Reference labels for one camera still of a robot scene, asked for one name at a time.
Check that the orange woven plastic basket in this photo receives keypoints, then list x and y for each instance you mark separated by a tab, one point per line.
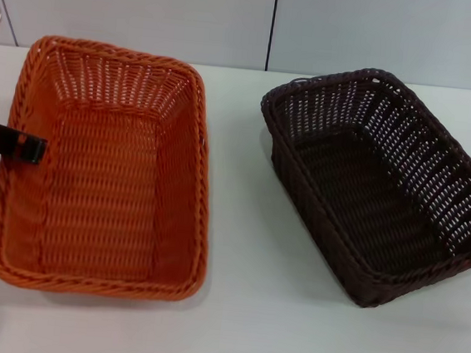
112	198

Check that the dark brown woven basket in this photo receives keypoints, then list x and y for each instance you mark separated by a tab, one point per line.
363	197

